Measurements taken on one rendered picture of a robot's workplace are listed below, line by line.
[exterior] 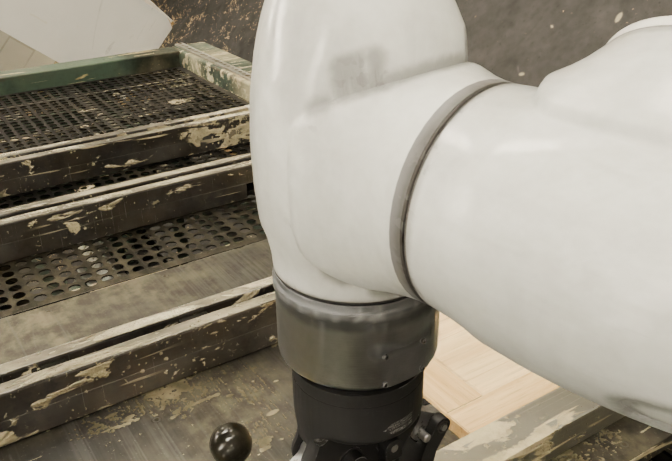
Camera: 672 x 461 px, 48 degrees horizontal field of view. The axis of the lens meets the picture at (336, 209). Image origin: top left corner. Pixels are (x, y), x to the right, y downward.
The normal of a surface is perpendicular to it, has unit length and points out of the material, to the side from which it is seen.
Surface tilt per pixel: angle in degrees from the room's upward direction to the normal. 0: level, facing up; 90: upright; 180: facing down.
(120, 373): 90
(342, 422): 57
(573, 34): 0
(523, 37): 0
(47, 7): 90
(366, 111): 26
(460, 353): 51
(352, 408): 61
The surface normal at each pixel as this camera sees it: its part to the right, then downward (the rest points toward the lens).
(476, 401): -0.01, -0.90
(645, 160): -0.41, -0.57
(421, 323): 0.70, 0.29
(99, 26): 0.47, 0.47
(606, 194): -0.55, -0.37
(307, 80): -0.42, 0.32
